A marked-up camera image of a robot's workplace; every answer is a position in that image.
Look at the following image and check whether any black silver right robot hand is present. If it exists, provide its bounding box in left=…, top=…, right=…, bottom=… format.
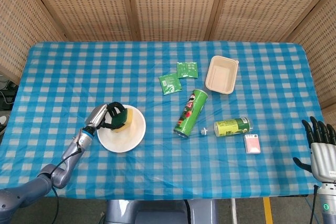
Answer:
left=293, top=115, right=336, bottom=183

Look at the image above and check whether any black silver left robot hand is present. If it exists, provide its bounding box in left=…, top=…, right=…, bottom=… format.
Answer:
left=84, top=101, right=127, bottom=131

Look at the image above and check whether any green yellow sponge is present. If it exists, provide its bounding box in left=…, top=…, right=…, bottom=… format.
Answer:
left=110, top=108, right=134, bottom=133

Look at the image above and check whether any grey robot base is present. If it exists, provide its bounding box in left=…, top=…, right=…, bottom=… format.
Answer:
left=104, top=199, right=220, bottom=224

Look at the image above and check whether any white paper plate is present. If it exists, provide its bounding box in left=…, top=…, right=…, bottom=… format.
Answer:
left=97, top=104, right=146, bottom=153

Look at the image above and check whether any blue checkered tablecloth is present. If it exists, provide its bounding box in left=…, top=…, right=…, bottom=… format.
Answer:
left=0, top=40, right=333, bottom=200

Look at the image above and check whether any pink white card box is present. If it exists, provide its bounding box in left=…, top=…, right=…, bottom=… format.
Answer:
left=243, top=134, right=261, bottom=154

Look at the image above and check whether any yellow floor tape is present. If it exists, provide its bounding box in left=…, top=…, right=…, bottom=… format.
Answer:
left=263, top=197, right=274, bottom=224

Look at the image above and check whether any light green sachet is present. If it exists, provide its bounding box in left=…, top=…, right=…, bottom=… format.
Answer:
left=159, top=72, right=184, bottom=95

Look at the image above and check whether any grey white shoe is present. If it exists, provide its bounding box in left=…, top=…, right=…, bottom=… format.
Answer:
left=0, top=115, right=10, bottom=136

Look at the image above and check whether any green chips can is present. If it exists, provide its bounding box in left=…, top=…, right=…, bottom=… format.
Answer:
left=173, top=89, right=209, bottom=140

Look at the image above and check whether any green label plastic bottle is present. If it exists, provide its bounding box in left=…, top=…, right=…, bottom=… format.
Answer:
left=201, top=117, right=254, bottom=137

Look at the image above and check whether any dark green sachet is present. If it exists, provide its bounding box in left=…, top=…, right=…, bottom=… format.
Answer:
left=176, top=61, right=198, bottom=79

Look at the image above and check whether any bamboo screen panel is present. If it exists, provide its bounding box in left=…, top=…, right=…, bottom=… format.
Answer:
left=0, top=0, right=66, bottom=86
left=23, top=0, right=137, bottom=42
left=286, top=0, right=336, bottom=130
left=207, top=0, right=336, bottom=42
left=123, top=0, right=229, bottom=42

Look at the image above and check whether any beige food container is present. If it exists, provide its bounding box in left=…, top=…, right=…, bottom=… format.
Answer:
left=205, top=55, right=240, bottom=95

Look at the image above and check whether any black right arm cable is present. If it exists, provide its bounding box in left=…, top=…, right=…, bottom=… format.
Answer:
left=309, top=185, right=319, bottom=224

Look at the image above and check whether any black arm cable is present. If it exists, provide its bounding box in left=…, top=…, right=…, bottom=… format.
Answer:
left=309, top=185, right=319, bottom=224
left=49, top=146, right=82, bottom=224

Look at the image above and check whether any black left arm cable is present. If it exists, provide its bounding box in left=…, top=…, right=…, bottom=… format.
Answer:
left=49, top=146, right=82, bottom=224

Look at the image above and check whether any grey floor cable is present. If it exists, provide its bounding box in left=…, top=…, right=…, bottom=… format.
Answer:
left=0, top=89, right=14, bottom=105

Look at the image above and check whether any black base cable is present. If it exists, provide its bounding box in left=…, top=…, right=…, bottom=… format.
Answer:
left=183, top=199, right=191, bottom=224

